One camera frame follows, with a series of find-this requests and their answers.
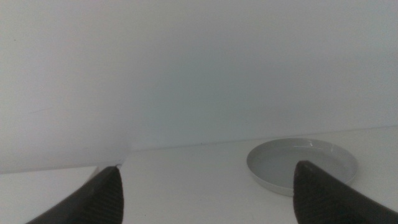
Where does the grey shallow bowl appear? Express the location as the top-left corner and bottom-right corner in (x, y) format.
(246, 138), (358, 197)

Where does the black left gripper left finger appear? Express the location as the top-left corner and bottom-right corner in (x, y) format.
(26, 166), (124, 224)

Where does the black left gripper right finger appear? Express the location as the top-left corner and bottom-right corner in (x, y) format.
(292, 160), (398, 224)

